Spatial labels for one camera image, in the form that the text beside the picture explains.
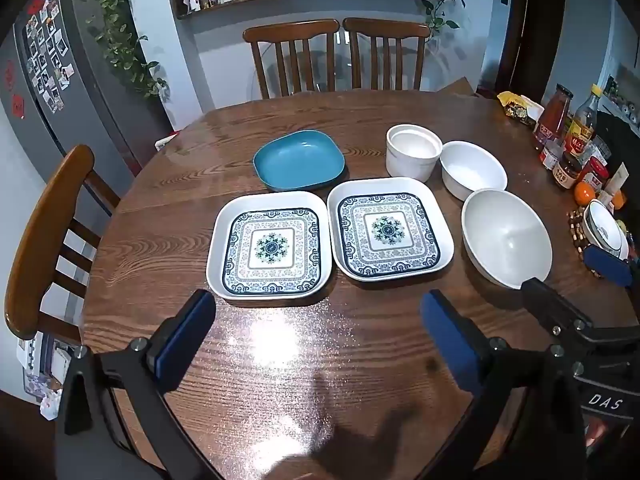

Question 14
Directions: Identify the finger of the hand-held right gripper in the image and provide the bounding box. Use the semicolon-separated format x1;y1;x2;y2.
520;277;597;342
581;244;640;291

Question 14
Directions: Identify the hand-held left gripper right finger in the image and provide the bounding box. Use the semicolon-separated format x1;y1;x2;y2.
419;289;588;480

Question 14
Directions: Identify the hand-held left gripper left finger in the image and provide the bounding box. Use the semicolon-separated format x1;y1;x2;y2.
54;289;224;480

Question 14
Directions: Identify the large white bowl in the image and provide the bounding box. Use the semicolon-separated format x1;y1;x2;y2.
461;188;553;291

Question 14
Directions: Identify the white blue-patterned square plate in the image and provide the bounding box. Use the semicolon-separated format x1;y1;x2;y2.
206;191;335;303
326;178;455;281

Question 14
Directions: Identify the medium white bowl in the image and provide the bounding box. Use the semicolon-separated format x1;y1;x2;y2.
439;140;509;202

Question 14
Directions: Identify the white straight-sided bowl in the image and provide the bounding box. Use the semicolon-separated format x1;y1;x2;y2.
385;123;444;184

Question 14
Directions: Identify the blue square plate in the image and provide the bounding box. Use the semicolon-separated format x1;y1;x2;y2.
252;129;347;193

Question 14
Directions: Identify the small patterned white bowl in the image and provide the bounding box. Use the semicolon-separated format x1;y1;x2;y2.
582;199;631;261

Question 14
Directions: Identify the wooden bead trivet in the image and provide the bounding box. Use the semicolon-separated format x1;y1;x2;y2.
566;208;601;278

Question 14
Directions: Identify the white tube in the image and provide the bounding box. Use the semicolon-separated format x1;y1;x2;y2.
602;162;630;196

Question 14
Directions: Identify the red-lidded sauce jar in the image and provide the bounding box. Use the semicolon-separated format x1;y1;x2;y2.
577;156;611;196

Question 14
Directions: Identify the dark-lidded sauce jar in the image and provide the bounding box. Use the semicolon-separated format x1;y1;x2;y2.
552;152;583;191

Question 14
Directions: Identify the small clear jar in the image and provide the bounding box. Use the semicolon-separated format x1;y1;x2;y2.
539;139;563;170

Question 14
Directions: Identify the clear bottle with yellow cap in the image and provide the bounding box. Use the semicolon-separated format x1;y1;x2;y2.
565;84;606;161

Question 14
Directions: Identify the pile of papers and packets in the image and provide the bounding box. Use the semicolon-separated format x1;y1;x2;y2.
15;335;71;421

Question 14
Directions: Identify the red sauce bottle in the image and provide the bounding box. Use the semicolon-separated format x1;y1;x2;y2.
532;85;575;151

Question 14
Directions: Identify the wooden slat-back chair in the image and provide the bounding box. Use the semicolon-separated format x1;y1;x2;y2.
4;144;122;346
342;17;432;92
242;19;341;100

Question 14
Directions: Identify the yellow snack packet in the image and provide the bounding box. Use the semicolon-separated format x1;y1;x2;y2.
496;91;545;127

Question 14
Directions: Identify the brown cardboard box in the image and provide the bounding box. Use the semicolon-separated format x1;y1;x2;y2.
437;76;493;100

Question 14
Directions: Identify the dark wooden door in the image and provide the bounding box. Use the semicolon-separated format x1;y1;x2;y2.
495;0;567;103

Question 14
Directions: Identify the grey refrigerator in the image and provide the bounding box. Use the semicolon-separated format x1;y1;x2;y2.
0;0;175;221

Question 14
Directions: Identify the cluster of fridge photo magnets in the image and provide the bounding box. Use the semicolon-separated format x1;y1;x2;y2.
25;0;76;113

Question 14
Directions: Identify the large trailing green plant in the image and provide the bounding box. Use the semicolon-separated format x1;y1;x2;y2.
67;0;168;100

